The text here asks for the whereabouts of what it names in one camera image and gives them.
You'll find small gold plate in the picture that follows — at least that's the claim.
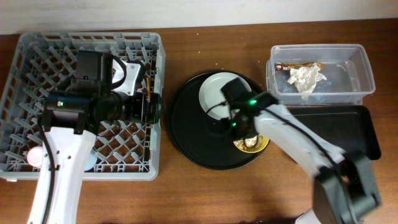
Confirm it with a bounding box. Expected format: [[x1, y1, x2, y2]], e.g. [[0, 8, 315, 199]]
[[233, 135, 269, 154]]

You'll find brown snack wrapper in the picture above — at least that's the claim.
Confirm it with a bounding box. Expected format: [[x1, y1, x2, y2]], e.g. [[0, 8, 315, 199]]
[[275, 62, 324, 71]]

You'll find white tissue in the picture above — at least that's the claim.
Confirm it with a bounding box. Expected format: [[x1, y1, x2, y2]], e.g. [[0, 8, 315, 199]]
[[287, 66, 327, 100]]

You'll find blue plastic cup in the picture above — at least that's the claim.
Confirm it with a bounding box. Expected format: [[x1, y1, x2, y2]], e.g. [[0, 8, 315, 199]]
[[84, 149, 97, 171]]

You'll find pink plastic cup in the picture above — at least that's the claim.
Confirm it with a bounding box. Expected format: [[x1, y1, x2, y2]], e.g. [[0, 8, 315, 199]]
[[27, 146, 44, 168]]

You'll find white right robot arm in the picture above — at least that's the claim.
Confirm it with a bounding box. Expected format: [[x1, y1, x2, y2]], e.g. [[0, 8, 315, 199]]
[[220, 78, 382, 224]]

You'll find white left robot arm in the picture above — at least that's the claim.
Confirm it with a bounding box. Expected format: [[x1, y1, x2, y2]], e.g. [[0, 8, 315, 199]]
[[28, 50, 165, 223]]

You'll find clear plastic waste bin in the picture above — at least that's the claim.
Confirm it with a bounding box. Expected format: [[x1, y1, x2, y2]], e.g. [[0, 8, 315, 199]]
[[266, 44, 376, 106]]

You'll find grey dishwasher rack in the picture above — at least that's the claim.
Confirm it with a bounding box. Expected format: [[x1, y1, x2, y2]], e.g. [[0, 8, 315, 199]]
[[1, 32, 166, 182]]

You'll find white round plate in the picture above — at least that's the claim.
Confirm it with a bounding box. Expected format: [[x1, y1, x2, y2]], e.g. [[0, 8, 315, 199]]
[[198, 72, 251, 120]]

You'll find round black tray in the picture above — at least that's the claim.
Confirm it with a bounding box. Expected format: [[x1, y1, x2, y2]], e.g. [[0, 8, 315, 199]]
[[165, 70, 266, 170]]

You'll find black rectangular tray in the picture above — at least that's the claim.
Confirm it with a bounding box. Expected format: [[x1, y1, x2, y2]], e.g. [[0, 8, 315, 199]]
[[290, 106, 381, 161]]

